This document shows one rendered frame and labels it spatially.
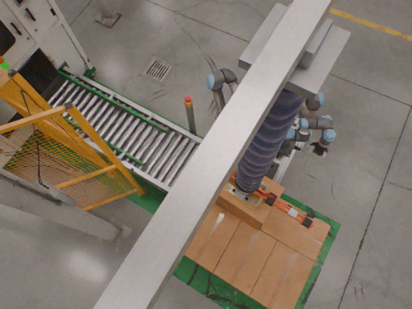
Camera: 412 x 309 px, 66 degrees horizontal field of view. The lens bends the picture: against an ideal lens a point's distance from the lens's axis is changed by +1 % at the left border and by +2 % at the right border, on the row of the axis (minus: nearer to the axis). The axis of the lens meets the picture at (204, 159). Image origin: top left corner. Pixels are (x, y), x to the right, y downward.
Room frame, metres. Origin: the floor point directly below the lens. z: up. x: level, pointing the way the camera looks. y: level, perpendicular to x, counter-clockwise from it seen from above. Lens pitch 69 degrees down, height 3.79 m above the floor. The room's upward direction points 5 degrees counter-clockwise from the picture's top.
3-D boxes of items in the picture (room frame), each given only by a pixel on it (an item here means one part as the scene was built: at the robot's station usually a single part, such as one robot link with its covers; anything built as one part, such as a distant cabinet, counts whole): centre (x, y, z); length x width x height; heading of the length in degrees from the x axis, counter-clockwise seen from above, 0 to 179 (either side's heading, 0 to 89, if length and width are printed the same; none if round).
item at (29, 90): (1.67, 1.63, 1.05); 1.17 x 0.10 x 2.10; 54
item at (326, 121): (0.93, -0.84, 1.82); 0.11 x 0.11 x 0.08; 83
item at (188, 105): (1.71, 0.12, 0.50); 0.07 x 0.07 x 1.00; 54
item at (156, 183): (1.39, 1.08, 0.50); 2.31 x 0.05 x 0.19; 54
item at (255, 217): (0.76, -0.36, 0.74); 0.60 x 0.40 x 0.40; 51
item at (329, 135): (0.83, -0.85, 1.82); 0.09 x 0.08 x 0.11; 173
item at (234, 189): (0.69, -0.29, 0.97); 0.34 x 0.10 x 0.05; 50
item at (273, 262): (0.34, -0.43, 0.34); 1.20 x 1.00 x 0.40; 54
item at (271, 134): (0.75, -0.36, 2.22); 0.24 x 0.24 x 1.25
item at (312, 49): (0.75, -0.36, 2.91); 0.16 x 0.16 x 0.10; 54
